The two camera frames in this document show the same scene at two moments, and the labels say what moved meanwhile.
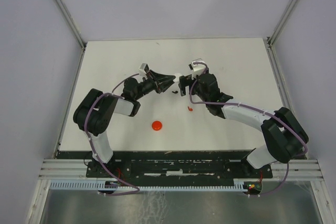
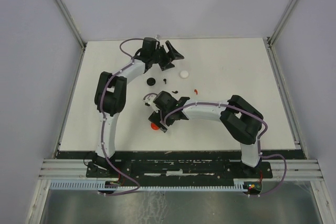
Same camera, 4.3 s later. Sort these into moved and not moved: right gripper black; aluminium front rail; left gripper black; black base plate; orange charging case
Moved: right gripper black; left gripper black
Not moved: black base plate; aluminium front rail; orange charging case
